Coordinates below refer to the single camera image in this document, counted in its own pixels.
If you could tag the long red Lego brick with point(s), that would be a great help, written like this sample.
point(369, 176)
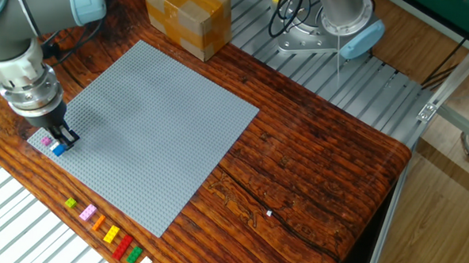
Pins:
point(122, 247)

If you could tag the grey Lego baseplate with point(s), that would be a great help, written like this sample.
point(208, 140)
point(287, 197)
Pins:
point(159, 136)

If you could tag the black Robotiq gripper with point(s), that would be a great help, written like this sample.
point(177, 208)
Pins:
point(48, 119)

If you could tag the taped cardboard box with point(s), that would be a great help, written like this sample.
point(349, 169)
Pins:
point(188, 18)

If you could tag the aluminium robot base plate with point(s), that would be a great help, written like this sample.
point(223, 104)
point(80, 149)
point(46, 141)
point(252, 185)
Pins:
point(302, 43)

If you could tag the thin orange Lego brick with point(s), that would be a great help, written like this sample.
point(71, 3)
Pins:
point(98, 222)

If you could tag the green Lego brick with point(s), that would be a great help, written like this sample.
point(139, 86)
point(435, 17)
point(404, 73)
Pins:
point(134, 255)

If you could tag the aluminium frame beam with bracket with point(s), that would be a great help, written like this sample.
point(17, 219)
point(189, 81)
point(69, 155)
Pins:
point(459, 74)

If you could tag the long blue Lego brick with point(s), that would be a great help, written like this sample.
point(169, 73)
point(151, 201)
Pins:
point(59, 151)

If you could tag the small lime Lego brick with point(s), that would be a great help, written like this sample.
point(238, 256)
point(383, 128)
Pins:
point(70, 203)

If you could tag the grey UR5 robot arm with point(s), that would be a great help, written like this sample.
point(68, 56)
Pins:
point(25, 15)

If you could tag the yellow Lego brick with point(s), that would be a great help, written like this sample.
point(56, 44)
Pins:
point(111, 234)

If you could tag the small purple Lego brick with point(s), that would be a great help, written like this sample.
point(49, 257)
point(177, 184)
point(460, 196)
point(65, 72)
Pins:
point(45, 141)

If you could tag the pink Lego brick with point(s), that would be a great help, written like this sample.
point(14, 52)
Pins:
point(87, 212)

